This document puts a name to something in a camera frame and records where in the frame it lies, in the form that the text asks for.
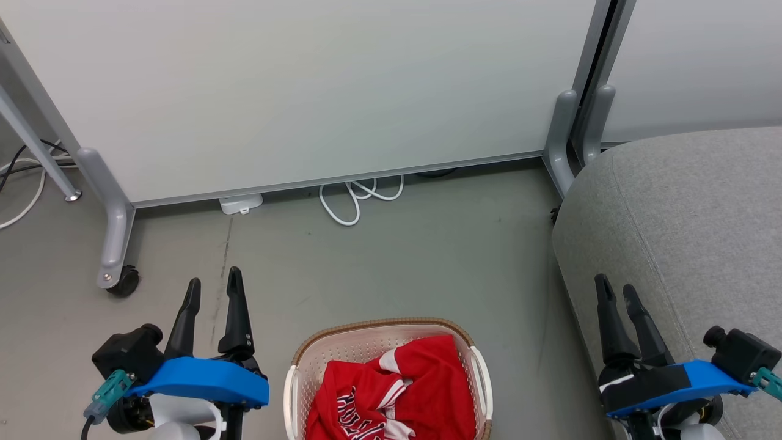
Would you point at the long grey partition foot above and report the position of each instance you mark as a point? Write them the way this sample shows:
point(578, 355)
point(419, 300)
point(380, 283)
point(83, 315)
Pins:
point(113, 214)

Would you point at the white laundry basket brown rim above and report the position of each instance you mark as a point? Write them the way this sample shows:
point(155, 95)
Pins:
point(342, 348)

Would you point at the black caster wheel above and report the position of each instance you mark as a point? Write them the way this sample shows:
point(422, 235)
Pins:
point(125, 282)

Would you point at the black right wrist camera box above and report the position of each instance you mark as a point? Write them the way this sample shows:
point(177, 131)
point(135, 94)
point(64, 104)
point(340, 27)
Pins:
point(742, 351)

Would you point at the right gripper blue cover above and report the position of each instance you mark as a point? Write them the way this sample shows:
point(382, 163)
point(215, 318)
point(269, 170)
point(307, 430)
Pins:
point(666, 385)

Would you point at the wide white partition panel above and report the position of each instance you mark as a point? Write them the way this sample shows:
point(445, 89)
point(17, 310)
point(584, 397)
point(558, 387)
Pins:
point(305, 91)

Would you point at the grey fabric sofa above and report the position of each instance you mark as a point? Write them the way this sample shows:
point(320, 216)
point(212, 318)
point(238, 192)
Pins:
point(684, 232)

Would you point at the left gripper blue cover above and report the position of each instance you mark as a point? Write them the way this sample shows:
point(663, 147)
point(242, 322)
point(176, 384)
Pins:
point(201, 379)

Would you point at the red jersey shirt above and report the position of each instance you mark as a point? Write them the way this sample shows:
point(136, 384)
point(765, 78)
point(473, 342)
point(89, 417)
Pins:
point(421, 391)

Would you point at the white power adapter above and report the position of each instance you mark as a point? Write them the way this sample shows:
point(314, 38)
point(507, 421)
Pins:
point(241, 202)

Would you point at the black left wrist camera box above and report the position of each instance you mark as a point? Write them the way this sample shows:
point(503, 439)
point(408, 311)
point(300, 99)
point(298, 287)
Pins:
point(131, 351)

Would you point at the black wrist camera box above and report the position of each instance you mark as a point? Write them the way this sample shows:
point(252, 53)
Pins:
point(742, 351)
point(131, 351)

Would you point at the narrow white partition panel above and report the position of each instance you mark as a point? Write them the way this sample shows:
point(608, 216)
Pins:
point(690, 61)

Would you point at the grey metal table leg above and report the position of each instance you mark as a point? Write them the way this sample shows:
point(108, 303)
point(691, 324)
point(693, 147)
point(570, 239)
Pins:
point(36, 153)

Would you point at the small black caster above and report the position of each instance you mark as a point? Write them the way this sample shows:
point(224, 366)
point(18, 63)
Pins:
point(555, 215)

